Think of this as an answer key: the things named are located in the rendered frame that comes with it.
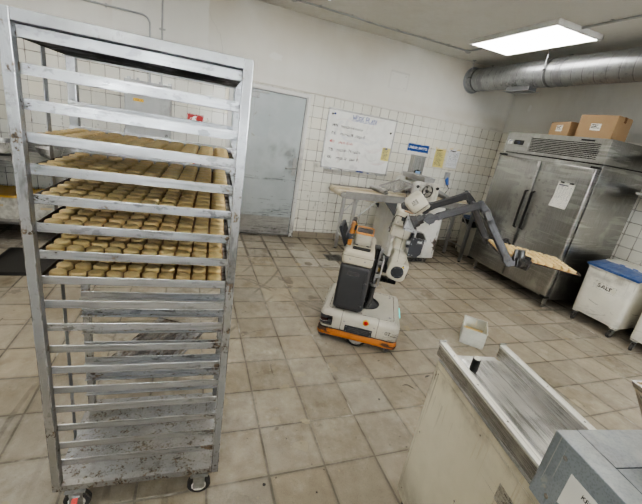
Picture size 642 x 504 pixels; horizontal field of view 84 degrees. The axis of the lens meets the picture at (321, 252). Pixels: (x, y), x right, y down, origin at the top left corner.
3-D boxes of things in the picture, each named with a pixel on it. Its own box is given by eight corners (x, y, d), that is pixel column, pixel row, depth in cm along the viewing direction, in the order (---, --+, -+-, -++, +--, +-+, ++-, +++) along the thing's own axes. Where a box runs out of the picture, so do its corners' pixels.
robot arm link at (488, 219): (479, 212, 259) (482, 213, 248) (487, 209, 257) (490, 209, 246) (503, 265, 260) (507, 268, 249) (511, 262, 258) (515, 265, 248)
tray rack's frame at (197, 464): (216, 405, 209) (243, 75, 151) (216, 487, 163) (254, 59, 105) (92, 414, 189) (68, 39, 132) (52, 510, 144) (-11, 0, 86)
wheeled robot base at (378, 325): (315, 334, 298) (320, 308, 290) (327, 301, 358) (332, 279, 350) (394, 353, 290) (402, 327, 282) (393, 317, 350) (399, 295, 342)
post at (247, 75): (217, 465, 164) (253, 61, 110) (217, 471, 162) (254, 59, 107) (210, 466, 164) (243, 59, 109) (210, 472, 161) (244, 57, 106)
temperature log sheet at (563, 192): (565, 210, 413) (576, 184, 403) (564, 209, 412) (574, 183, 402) (549, 205, 432) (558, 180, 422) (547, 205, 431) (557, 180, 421)
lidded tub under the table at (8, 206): (-25, 217, 367) (-29, 192, 359) (-2, 206, 409) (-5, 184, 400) (20, 220, 380) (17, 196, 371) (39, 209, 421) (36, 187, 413)
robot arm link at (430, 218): (485, 197, 256) (488, 197, 246) (489, 215, 257) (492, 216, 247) (423, 214, 268) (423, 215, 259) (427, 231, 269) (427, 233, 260)
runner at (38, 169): (241, 193, 126) (241, 185, 125) (241, 195, 123) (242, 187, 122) (23, 171, 106) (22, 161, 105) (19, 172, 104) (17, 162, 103)
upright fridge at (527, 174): (586, 308, 468) (659, 150, 402) (537, 310, 437) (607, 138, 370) (505, 267, 591) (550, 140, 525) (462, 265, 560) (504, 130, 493)
